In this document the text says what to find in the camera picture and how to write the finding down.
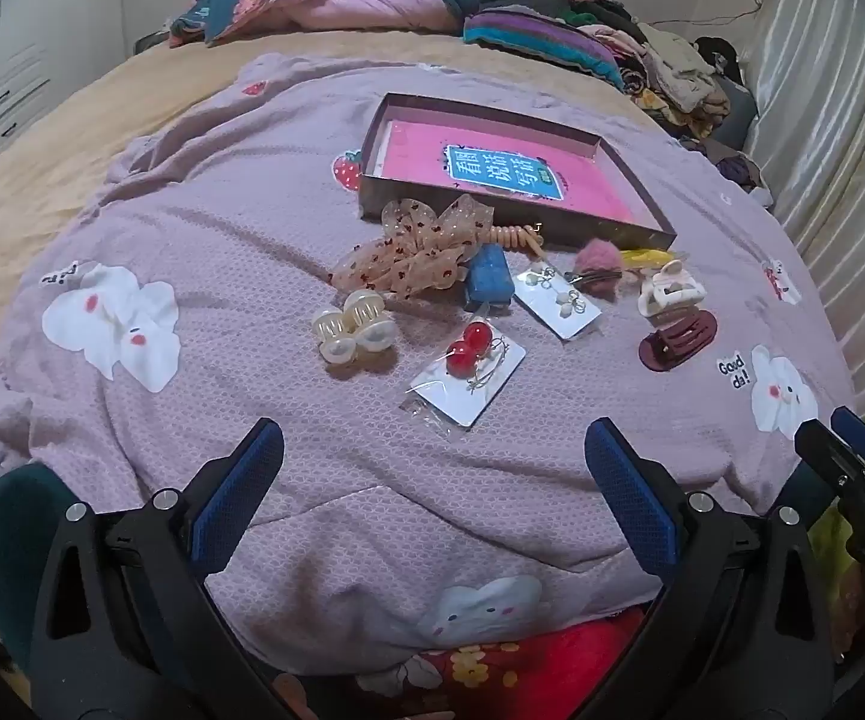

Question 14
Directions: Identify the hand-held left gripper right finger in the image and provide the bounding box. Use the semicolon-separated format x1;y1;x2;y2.
584;418;834;720

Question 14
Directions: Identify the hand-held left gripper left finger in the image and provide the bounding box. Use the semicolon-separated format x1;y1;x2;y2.
31;418;287;720

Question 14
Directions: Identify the maroon hair clip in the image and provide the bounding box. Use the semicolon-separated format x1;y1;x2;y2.
638;310;720;374

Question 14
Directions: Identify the red cherry earrings card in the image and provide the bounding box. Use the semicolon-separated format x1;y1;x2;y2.
400;321;528;442

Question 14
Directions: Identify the cream pearl hair claw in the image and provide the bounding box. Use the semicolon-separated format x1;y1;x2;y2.
310;289;394;367

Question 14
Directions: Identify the white flower earrings card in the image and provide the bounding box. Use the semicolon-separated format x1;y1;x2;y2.
511;262;604;342

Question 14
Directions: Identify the white claw hair clip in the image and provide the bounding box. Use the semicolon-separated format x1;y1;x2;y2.
637;259;705;318

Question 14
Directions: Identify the pink felt hair clip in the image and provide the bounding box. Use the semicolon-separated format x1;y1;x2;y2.
565;238;624;293

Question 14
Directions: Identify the blue plastic box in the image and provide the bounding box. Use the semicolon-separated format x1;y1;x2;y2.
464;244;514;310

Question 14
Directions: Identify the beige dotted bow hair clip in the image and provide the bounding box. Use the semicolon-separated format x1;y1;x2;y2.
329;195;495;297

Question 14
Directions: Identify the grey cardboard box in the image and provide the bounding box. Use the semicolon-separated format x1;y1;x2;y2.
358;94;678;252

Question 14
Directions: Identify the red floral cloth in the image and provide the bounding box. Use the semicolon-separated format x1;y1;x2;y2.
267;604;647;720

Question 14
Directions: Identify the dark green cloth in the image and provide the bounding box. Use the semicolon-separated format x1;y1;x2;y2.
0;463;80;672

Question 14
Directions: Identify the purple printed blanket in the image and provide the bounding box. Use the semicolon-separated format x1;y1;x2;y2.
0;52;861;680

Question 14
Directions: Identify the cream curtain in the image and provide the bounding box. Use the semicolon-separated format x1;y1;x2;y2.
732;0;865;436

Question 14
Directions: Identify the pile of clothes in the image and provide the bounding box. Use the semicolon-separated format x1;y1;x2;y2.
567;0;774;203

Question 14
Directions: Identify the striped folded blanket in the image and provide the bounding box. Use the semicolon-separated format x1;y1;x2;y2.
463;6;628;91

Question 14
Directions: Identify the white wardrobe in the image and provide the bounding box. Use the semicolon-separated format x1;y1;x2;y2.
0;0;200;181

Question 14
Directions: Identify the teal and pink quilt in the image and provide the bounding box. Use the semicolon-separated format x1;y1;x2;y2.
168;0;480;46

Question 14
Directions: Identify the yellow ring packet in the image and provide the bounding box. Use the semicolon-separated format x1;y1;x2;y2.
618;247;677;271

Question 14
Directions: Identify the peach coil hair tie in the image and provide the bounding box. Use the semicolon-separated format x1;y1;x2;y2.
490;221;546;248

